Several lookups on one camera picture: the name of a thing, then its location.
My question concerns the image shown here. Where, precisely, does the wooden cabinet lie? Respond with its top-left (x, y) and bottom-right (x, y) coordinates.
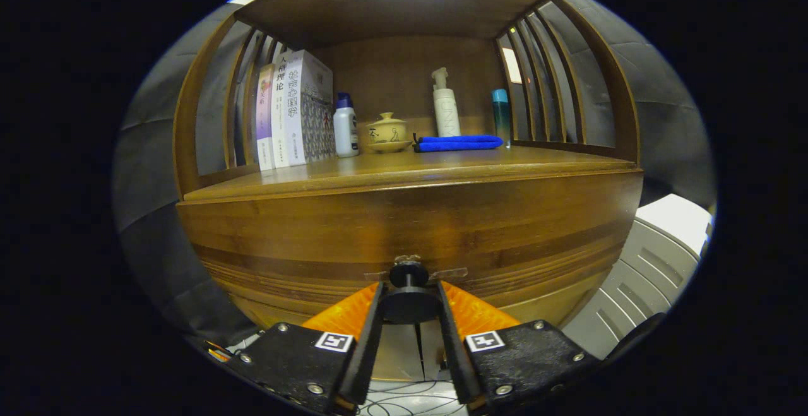
top-left (172, 0), bottom-right (645, 382)

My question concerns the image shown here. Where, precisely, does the wooden drawer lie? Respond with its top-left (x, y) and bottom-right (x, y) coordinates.
top-left (177, 171), bottom-right (645, 341)

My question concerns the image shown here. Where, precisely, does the yellow lidded teacup with saucer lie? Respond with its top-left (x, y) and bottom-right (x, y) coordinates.
top-left (366, 112), bottom-right (414, 153)

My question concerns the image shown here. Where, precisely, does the black backdrop cloth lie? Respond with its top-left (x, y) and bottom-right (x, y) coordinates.
top-left (112, 0), bottom-right (718, 347)

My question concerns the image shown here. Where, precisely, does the purple spine book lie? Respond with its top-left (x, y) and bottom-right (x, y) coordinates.
top-left (256, 64), bottom-right (277, 172)

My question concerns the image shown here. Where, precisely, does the black drawer knob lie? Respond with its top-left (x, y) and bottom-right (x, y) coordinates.
top-left (379, 261), bottom-right (443, 325)

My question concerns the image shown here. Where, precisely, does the wooden countertop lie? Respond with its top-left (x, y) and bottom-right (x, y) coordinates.
top-left (183, 145), bottom-right (641, 205)

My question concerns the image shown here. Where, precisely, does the white bottle blue cap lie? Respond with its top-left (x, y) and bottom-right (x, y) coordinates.
top-left (333, 92), bottom-right (359, 158)

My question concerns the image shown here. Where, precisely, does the white pump bottle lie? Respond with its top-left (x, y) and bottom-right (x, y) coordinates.
top-left (432, 67), bottom-right (461, 138)

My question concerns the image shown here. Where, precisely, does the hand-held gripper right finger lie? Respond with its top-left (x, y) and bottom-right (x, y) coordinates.
top-left (437, 280), bottom-right (600, 415)

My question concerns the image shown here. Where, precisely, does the blue folded cloth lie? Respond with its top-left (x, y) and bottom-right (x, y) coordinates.
top-left (413, 134), bottom-right (504, 153)

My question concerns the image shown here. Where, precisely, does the clear bottle blue cap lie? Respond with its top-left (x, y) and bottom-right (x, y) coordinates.
top-left (492, 88), bottom-right (511, 145)

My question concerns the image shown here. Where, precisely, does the tangle of black cables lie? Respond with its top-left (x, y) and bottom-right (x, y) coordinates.
top-left (357, 378), bottom-right (468, 416)

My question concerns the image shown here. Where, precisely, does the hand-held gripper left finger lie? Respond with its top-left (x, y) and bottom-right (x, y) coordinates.
top-left (224, 281), bottom-right (386, 415)

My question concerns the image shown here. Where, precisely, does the white grey appliance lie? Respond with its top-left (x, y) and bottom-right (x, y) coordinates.
top-left (562, 193), bottom-right (714, 360)

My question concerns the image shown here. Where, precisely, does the white patterned cover book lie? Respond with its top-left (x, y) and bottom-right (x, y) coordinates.
top-left (284, 50), bottom-right (336, 165)

